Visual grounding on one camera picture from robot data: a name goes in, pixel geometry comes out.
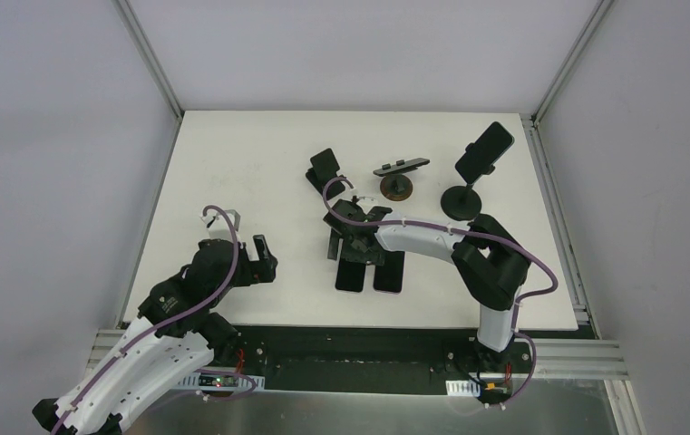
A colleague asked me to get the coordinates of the right circuit board with wires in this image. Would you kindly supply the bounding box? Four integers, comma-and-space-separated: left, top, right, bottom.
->
481, 376, 513, 401

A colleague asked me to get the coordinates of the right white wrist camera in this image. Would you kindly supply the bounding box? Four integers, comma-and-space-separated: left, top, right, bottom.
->
351, 196, 379, 210

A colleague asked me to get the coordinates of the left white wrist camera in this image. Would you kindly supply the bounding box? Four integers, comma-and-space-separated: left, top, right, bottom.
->
200, 209, 241, 241

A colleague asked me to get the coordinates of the right white slotted cable duct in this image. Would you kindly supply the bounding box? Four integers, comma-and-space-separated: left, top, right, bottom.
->
445, 380, 481, 398

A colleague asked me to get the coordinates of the black folding phone stand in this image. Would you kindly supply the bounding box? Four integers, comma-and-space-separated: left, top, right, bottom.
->
305, 148, 345, 200

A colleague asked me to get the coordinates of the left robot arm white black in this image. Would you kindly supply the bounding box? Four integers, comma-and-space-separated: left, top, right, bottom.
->
32, 235, 278, 434

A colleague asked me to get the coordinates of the teal smartphone on pole stand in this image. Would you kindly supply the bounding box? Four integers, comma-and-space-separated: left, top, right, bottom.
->
454, 121, 515, 185

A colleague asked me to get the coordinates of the round wooden base phone stand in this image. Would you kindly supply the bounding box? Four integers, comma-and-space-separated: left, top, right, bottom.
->
380, 174, 413, 202

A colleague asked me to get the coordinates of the left circuit board with wires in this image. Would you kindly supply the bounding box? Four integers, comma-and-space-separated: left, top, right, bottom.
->
198, 349, 251, 392

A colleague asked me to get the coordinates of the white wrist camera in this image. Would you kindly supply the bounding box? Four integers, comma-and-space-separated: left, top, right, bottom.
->
200, 209, 241, 241
351, 196, 379, 210

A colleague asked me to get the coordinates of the purple smartphone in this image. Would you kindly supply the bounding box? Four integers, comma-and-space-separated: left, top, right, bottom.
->
373, 251, 405, 294

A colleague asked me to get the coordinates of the black smartphone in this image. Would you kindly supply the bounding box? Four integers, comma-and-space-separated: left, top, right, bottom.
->
335, 258, 366, 293
373, 158, 430, 177

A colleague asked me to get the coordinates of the circuit board with wires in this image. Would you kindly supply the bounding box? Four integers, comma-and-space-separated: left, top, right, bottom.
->
481, 376, 513, 401
198, 349, 251, 392

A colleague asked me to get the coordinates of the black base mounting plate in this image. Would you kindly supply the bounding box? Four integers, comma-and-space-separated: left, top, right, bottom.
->
211, 325, 532, 396

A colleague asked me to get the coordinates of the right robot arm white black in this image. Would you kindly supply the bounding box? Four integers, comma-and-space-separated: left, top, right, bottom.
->
323, 199, 531, 372

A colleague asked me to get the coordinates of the black pole phone stand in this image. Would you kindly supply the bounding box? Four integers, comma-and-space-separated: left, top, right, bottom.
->
440, 142, 497, 223

